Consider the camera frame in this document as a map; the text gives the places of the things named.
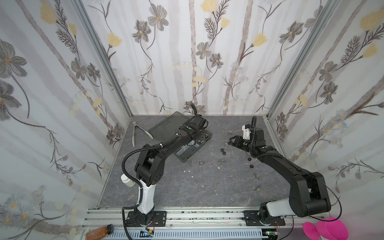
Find pink plastic cup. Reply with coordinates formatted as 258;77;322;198
303;218;350;240

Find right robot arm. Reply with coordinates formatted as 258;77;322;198
229;117;332;225

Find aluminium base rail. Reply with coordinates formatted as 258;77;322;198
75;207;317;240

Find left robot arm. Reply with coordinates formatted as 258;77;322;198
122;104;209;240

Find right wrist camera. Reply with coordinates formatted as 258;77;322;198
242;124;251;140

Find white pill bottle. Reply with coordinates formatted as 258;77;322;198
121;174;136;188

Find metal kitchen tongs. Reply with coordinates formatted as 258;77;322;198
131;121;154;148

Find green compartment organizer box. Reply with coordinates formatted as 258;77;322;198
147;111;213;164

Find amber bottle black cap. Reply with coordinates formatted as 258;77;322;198
86;224;115;240

